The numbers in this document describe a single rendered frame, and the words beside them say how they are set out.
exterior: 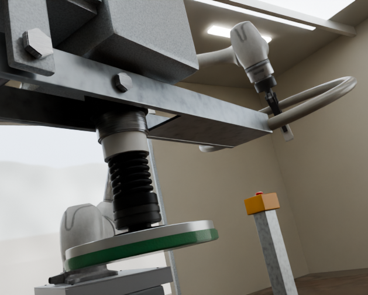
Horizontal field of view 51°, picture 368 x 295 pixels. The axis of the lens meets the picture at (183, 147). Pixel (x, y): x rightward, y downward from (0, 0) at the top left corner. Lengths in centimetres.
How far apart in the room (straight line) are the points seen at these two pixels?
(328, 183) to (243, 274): 231
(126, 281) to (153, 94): 87
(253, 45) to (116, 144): 89
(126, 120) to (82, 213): 92
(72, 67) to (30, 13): 8
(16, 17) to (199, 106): 36
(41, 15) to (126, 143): 21
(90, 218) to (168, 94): 90
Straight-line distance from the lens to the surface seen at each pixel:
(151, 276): 141
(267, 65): 139
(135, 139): 57
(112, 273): 146
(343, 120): 751
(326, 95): 100
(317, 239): 804
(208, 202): 688
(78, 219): 145
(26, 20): 46
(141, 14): 58
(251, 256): 730
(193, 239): 49
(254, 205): 194
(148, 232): 47
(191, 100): 68
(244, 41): 138
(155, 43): 58
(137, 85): 58
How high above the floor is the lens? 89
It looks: 15 degrees up
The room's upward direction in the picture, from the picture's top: 12 degrees counter-clockwise
